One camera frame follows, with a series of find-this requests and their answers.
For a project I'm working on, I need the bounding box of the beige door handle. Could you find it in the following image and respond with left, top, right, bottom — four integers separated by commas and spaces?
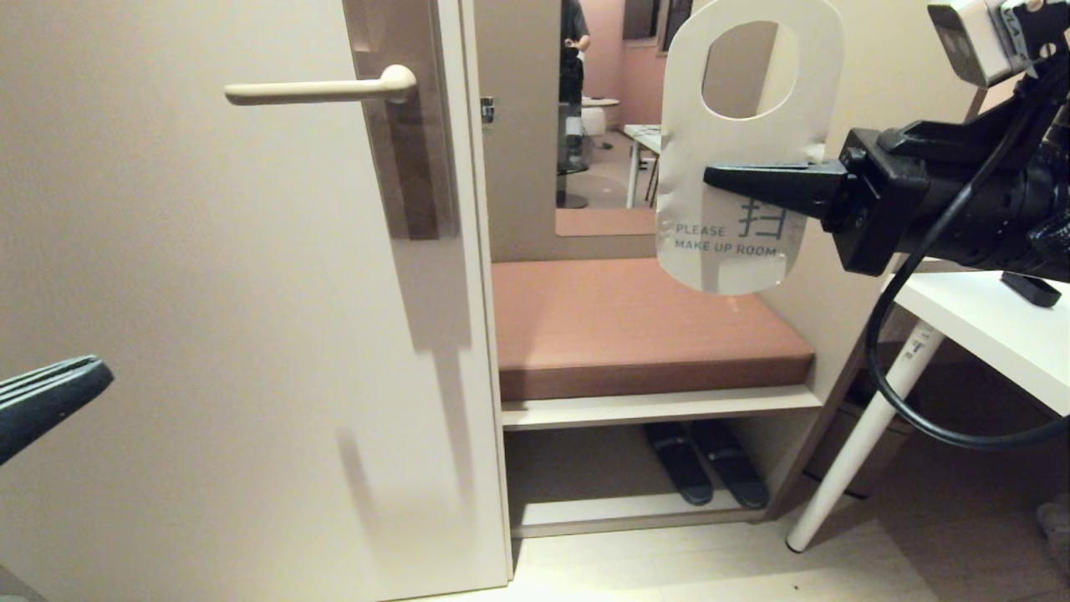
224, 64, 418, 107

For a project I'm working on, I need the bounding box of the wall mirror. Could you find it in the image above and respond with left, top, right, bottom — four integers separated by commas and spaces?
555, 0, 670, 237

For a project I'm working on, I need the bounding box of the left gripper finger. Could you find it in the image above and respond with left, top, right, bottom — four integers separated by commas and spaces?
0, 355, 115, 467

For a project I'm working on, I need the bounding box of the small black device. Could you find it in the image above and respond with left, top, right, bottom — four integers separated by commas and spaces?
1000, 271, 1063, 309

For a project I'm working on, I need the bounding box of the beige door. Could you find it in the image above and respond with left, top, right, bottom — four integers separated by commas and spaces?
0, 0, 514, 602

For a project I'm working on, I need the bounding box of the beige bench shelf unit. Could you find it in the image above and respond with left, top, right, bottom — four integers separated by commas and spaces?
487, 236, 870, 539

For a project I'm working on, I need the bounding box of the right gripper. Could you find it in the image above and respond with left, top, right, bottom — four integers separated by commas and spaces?
703, 127, 1044, 278

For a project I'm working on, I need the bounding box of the white table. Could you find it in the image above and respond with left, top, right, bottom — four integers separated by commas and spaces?
786, 266, 1070, 554

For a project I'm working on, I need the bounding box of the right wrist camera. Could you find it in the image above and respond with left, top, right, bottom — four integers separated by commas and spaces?
876, 0, 1070, 160

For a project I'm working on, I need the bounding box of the white door hanger sign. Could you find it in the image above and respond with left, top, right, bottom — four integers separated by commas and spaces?
655, 0, 845, 296

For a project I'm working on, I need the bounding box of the brown metal handle plate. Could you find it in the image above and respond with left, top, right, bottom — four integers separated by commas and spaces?
342, 0, 460, 242

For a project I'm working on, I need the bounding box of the black slipper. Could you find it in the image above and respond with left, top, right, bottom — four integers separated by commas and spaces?
644, 422, 715, 507
685, 420, 771, 510

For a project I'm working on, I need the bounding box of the brown bench cushion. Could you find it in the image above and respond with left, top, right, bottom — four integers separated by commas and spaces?
492, 257, 816, 402

